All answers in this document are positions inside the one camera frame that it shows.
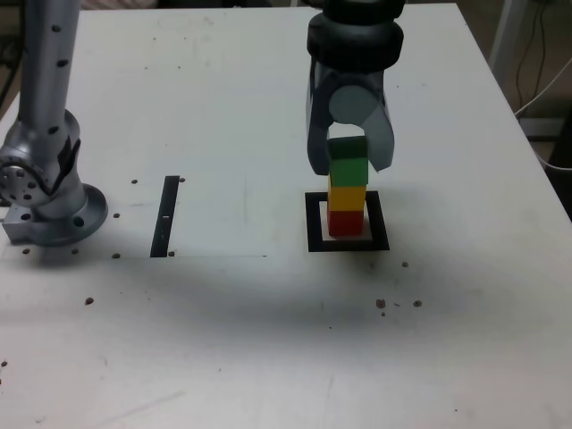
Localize yellow cube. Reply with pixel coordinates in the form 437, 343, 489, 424
327, 174, 366, 214

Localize black tape square outline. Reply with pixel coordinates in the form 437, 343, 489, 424
304, 190, 391, 253

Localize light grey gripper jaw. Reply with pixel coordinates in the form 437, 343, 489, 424
327, 71, 397, 173

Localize green cube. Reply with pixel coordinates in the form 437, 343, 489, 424
327, 136, 370, 187

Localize thin black cable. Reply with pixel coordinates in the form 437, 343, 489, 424
516, 0, 550, 108

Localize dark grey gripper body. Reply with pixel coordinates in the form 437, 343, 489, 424
311, 64, 385, 96

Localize white cable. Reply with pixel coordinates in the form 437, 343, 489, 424
513, 55, 572, 172

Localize red cube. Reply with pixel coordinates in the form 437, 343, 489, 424
326, 209, 364, 238

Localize white frame post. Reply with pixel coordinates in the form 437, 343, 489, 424
488, 0, 516, 68

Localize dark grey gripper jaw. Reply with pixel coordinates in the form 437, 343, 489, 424
305, 66, 336, 177

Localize black tape strip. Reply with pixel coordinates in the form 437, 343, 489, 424
149, 175, 181, 259

